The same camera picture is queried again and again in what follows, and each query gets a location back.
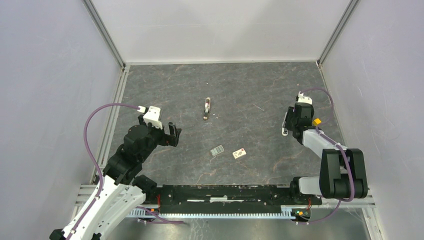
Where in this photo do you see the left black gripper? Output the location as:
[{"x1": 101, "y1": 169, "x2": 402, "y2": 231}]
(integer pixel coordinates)
[{"x1": 138, "y1": 114, "x2": 181, "y2": 162}]

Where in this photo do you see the white plastic hook piece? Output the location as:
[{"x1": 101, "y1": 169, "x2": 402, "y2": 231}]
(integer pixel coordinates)
[{"x1": 281, "y1": 112, "x2": 289, "y2": 136}]

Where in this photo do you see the staples tray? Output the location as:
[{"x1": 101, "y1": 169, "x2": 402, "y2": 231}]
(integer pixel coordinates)
[{"x1": 210, "y1": 145, "x2": 225, "y2": 157}]

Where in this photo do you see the small white staples box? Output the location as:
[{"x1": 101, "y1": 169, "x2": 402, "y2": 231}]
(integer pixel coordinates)
[{"x1": 232, "y1": 148, "x2": 247, "y2": 160}]

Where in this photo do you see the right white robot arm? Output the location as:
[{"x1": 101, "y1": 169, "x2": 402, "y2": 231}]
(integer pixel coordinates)
[{"x1": 282, "y1": 103, "x2": 369, "y2": 204}]

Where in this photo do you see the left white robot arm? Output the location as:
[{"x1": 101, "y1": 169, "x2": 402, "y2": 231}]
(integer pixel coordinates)
[{"x1": 49, "y1": 122, "x2": 182, "y2": 240}]

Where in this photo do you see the yellow cube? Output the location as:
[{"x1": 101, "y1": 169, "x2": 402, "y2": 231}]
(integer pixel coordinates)
[{"x1": 312, "y1": 118, "x2": 323, "y2": 127}]

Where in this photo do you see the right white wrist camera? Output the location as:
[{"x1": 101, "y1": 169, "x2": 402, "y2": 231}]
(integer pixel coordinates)
[{"x1": 296, "y1": 92, "x2": 313, "y2": 105}]

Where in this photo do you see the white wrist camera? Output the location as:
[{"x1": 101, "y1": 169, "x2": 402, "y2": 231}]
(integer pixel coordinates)
[
  {"x1": 137, "y1": 105, "x2": 163, "y2": 130},
  {"x1": 296, "y1": 92, "x2": 313, "y2": 105}
]

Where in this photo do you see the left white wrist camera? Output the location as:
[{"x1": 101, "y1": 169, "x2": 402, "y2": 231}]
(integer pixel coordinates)
[{"x1": 137, "y1": 105, "x2": 163, "y2": 130}]

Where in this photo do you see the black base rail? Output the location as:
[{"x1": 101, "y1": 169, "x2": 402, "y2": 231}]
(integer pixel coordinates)
[{"x1": 144, "y1": 184, "x2": 323, "y2": 214}]

